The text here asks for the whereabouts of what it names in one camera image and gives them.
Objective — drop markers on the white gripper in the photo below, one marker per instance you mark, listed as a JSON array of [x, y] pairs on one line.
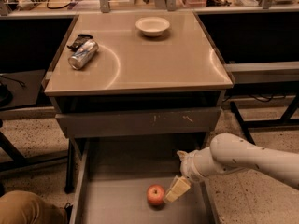
[[189, 166]]

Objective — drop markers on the red apple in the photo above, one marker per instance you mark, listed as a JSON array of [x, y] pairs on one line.
[[155, 195]]

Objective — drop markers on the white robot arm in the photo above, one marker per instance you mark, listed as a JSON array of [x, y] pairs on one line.
[[229, 153]]

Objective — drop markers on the open middle drawer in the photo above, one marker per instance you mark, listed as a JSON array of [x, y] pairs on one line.
[[114, 176]]

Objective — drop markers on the grey drawer cabinet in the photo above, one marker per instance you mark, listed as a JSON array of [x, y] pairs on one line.
[[130, 71]]

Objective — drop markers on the closed top drawer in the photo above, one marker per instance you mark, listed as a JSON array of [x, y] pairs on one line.
[[138, 122]]

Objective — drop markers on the white bowl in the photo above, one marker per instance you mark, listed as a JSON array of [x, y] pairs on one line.
[[152, 26]]

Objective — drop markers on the silver soda can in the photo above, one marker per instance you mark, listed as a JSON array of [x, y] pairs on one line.
[[84, 53]]

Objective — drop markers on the black crumpled snack wrapper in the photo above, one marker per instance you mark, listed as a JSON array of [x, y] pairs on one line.
[[79, 41]]

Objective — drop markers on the tan trouser knee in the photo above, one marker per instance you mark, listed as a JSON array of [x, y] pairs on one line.
[[24, 207]]

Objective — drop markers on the black table leg frame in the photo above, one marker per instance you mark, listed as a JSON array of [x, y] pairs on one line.
[[285, 120]]

